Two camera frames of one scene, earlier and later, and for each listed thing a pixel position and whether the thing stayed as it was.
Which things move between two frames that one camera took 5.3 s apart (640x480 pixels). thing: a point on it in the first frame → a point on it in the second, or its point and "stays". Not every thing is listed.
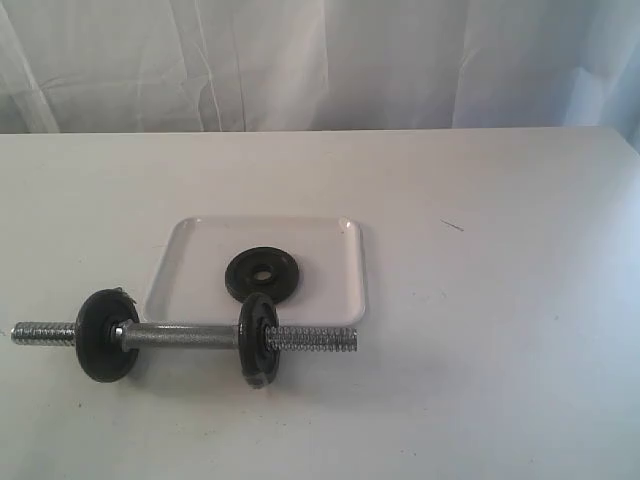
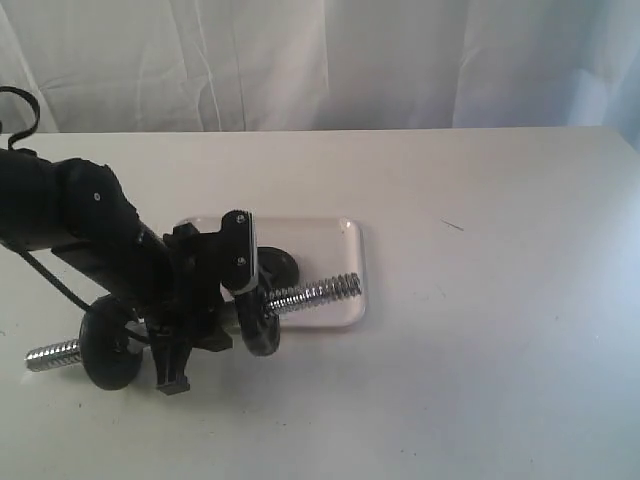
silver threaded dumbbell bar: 192,335 → 68,352
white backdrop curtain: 132,66 stays
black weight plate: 261,269 stays
